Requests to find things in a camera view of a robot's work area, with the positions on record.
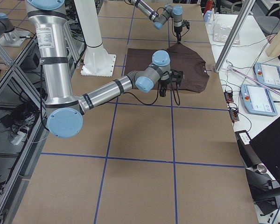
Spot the aluminium frame post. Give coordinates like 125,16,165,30
214,0,256,72

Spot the far blue teach pendant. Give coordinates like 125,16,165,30
253,63,280,90

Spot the red cylinder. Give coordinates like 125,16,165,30
205,0,213,11

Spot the near blue teach pendant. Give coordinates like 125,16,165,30
240,84,278,117

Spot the black laptop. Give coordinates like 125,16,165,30
250,116,280,184

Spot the brown t-shirt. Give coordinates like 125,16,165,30
125,43,210,93

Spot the orange black circuit board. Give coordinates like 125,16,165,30
224,91,234,103

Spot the black box white label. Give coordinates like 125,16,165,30
235,130,267,174

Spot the white camera pedestal column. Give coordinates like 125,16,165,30
76,0,116,77

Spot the clear plastic bag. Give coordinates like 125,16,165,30
213,23,232,43

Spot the blue teach pendant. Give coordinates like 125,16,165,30
240,84,278,117
253,63,280,90

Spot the aluminium side frame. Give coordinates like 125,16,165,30
0,25,84,224

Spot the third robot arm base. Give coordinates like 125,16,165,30
0,13,31,47

